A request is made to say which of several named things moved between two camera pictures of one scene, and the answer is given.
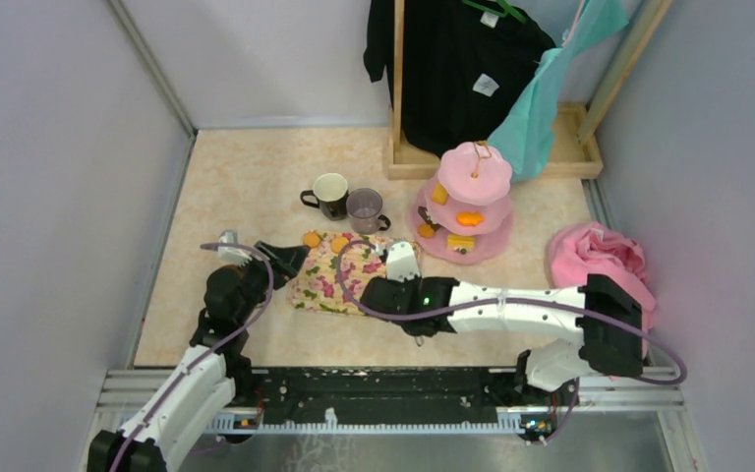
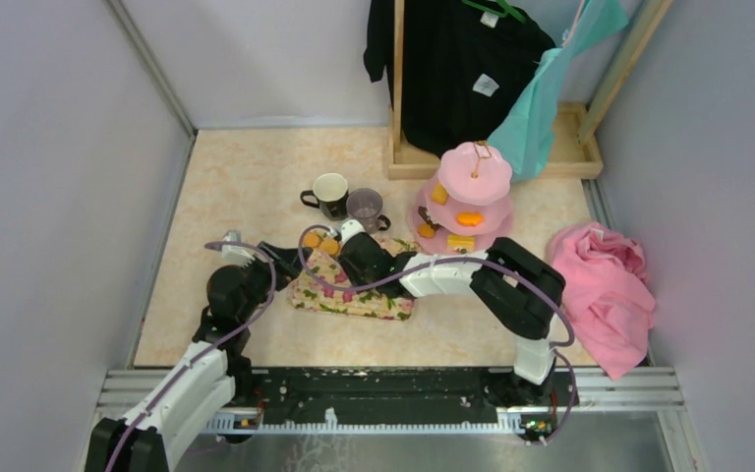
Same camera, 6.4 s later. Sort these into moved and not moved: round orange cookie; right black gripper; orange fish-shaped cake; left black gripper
Moved: right black gripper
Not moved: round orange cookie; orange fish-shaped cake; left black gripper
